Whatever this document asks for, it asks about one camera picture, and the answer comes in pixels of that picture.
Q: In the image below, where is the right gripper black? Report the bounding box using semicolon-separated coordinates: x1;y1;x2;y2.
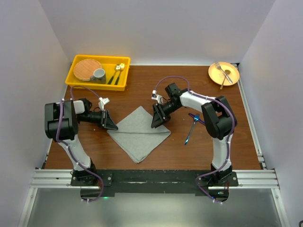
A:
151;101;181;128

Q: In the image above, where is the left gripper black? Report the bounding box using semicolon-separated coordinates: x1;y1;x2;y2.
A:
77;108;118;130

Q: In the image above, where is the grey cloth napkin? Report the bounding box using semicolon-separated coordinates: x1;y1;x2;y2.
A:
107;106;171;163

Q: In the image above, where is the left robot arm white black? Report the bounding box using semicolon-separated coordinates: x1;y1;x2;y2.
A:
45;98;118;185

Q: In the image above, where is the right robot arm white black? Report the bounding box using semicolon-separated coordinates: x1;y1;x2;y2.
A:
151;83;237;186

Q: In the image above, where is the blue metallic fork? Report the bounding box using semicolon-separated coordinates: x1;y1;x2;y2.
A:
184;113;200;145

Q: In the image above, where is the blue metallic knife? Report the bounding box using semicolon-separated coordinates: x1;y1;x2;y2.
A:
188;113;205;125

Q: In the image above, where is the grey ceramic mug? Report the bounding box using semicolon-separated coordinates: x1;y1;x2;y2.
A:
90;68;106;84

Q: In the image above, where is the round wooden plate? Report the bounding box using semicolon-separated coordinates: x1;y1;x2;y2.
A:
73;59;103;81

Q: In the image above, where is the yellow plastic bin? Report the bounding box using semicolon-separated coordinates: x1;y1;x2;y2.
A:
65;54;131;91

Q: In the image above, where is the tan round plate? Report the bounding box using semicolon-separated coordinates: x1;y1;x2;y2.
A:
208;61;240;86

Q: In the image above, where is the silver fork on plate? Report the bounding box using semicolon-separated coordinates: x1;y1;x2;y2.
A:
215;62;233;83

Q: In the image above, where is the silver knife on plate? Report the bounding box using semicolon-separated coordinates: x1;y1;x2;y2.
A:
220;70;230;90

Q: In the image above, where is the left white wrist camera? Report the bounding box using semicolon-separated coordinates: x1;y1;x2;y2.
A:
98;97;110;111

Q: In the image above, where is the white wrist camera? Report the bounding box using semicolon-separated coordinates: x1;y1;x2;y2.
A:
98;97;110;111
151;90;163;104

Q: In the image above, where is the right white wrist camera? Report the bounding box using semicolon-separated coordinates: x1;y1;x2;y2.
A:
151;90;163;104

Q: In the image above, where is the gold spoon black handle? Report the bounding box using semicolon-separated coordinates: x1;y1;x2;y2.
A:
107;64;121;85

